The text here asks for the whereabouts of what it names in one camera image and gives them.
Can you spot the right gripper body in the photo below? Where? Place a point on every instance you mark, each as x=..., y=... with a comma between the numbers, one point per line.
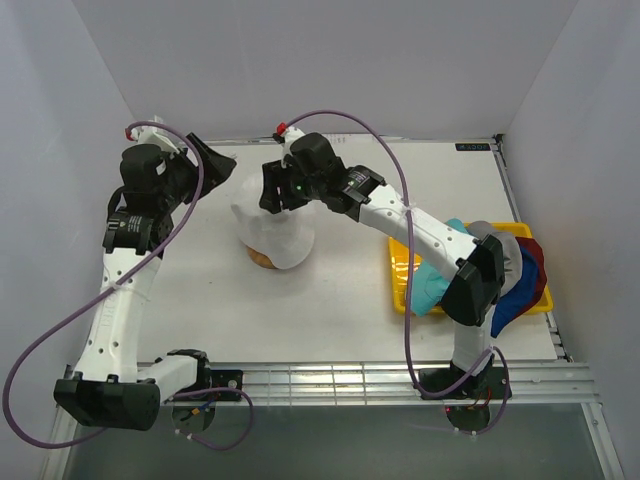
x=297, y=191

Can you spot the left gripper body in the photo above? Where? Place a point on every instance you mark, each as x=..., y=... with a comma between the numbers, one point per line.
x=183, y=180

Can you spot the white bucket hat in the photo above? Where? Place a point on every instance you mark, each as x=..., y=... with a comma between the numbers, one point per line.
x=285, y=238

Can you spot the teal bucket hat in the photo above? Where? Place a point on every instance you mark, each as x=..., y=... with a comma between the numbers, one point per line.
x=428, y=288

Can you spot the grey bucket hat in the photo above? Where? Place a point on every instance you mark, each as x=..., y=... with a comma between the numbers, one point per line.
x=512, y=257

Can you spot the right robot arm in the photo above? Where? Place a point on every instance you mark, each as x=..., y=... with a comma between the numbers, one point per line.
x=474, y=267

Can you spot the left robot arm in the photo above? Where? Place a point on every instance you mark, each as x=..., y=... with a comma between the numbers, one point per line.
x=107, y=388

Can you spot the paper label strip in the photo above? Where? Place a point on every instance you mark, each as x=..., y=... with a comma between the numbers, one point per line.
x=345, y=139

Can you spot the wooden hat stand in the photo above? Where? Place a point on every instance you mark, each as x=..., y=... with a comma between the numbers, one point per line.
x=260, y=259

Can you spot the dark red hat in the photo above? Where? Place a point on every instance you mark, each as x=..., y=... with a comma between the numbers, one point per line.
x=530, y=288

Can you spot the blue hat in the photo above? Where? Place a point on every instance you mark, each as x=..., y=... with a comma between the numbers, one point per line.
x=506, y=310

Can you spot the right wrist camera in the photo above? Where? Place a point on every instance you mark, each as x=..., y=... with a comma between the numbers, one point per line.
x=285, y=136

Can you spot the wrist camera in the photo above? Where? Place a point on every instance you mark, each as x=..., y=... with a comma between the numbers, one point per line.
x=285, y=136
x=155, y=132

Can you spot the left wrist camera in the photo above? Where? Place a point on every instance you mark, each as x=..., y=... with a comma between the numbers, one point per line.
x=155, y=132

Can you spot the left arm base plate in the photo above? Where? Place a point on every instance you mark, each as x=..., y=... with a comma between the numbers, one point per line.
x=216, y=385

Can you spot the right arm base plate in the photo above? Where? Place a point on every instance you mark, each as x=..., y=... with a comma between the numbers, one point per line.
x=489, y=383

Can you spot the aluminium front rail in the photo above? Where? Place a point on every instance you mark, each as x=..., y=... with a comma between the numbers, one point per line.
x=389, y=384

